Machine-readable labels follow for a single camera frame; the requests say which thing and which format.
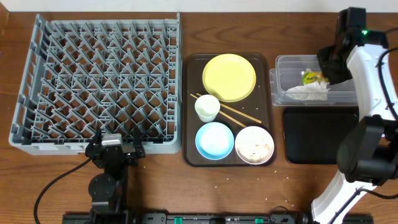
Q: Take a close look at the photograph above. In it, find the green snack wrapper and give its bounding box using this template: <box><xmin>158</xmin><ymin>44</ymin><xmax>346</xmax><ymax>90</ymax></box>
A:
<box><xmin>302</xmin><ymin>69</ymin><xmax>329</xmax><ymax>85</ymax></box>

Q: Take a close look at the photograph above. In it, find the white tissue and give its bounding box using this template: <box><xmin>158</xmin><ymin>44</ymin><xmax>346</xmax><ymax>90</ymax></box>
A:
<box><xmin>286</xmin><ymin>82</ymin><xmax>330</xmax><ymax>101</ymax></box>

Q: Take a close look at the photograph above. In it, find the white cup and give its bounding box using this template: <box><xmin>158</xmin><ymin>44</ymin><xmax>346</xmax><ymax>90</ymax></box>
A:
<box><xmin>195</xmin><ymin>95</ymin><xmax>221</xmax><ymax>123</ymax></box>

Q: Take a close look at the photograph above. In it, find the light blue bowl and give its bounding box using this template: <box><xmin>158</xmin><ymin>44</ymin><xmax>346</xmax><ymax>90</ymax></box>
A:
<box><xmin>195</xmin><ymin>122</ymin><xmax>234</xmax><ymax>161</ymax></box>

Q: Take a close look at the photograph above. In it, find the pink bowl with rice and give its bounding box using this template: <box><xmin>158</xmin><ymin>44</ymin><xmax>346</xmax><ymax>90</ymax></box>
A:
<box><xmin>234</xmin><ymin>126</ymin><xmax>275</xmax><ymax>165</ymax></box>

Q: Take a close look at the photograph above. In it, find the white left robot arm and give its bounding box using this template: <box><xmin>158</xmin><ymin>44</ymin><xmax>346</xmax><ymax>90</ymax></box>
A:
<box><xmin>85</xmin><ymin>126</ymin><xmax>146</xmax><ymax>223</ymax></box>

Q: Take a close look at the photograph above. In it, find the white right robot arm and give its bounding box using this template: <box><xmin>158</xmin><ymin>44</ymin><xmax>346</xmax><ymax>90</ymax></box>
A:
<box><xmin>311</xmin><ymin>7</ymin><xmax>397</xmax><ymax>223</ymax></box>

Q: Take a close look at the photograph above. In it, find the grey dishwasher rack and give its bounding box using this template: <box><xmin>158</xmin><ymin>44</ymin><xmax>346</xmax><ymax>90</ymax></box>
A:
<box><xmin>9</xmin><ymin>15</ymin><xmax>182</xmax><ymax>156</ymax></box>

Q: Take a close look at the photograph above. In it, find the black waste tray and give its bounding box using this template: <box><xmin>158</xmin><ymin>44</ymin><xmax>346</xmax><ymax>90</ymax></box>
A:
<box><xmin>283</xmin><ymin>106</ymin><xmax>359</xmax><ymax>165</ymax></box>

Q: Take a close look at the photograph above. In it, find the clear plastic bin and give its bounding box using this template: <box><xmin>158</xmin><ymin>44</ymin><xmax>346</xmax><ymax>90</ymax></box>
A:
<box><xmin>269</xmin><ymin>55</ymin><xmax>358</xmax><ymax>106</ymax></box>

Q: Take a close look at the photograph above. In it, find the lower wooden chopstick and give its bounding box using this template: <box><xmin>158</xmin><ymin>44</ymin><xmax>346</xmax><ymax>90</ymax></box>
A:
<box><xmin>190</xmin><ymin>94</ymin><xmax>247</xmax><ymax>128</ymax></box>

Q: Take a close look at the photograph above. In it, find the wooden chopstick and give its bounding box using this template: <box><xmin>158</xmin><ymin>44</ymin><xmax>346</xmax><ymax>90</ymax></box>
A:
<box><xmin>195</xmin><ymin>93</ymin><xmax>262</xmax><ymax>124</ymax></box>
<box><xmin>190</xmin><ymin>94</ymin><xmax>247</xmax><ymax>128</ymax></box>

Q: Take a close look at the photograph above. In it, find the upper wooden chopstick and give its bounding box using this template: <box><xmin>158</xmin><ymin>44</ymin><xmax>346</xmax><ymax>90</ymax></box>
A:
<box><xmin>195</xmin><ymin>93</ymin><xmax>262</xmax><ymax>124</ymax></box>

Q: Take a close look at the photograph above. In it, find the yellow plate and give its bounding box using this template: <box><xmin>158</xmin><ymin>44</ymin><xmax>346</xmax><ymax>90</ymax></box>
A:
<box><xmin>202</xmin><ymin>54</ymin><xmax>257</xmax><ymax>103</ymax></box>

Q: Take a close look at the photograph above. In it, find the dark brown serving tray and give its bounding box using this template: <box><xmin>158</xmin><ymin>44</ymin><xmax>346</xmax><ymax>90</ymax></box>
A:
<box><xmin>182</xmin><ymin>53</ymin><xmax>275</xmax><ymax>167</ymax></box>

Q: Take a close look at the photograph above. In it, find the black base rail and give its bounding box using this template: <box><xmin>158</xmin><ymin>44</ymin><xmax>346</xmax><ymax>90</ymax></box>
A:
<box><xmin>62</xmin><ymin>212</ymin><xmax>310</xmax><ymax>224</ymax></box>

